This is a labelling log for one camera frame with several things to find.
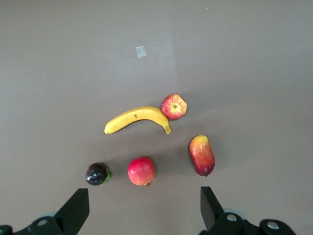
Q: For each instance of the red yellow apple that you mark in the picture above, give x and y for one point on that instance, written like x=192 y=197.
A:
x=174 y=106

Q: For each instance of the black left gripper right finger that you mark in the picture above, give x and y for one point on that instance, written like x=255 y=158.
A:
x=210 y=208

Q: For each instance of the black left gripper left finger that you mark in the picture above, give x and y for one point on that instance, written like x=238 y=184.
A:
x=75 y=208

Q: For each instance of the red pomegranate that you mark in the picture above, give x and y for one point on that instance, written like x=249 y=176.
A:
x=141 y=171

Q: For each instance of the yellow banana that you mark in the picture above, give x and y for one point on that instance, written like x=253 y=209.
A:
x=137 y=115

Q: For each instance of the red yellow mango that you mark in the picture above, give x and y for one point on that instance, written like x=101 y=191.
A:
x=201 y=156

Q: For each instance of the small grey tape patch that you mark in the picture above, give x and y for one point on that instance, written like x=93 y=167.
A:
x=140 y=52

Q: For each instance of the dark purple mangosteen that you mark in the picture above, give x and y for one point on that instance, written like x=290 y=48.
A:
x=95 y=173

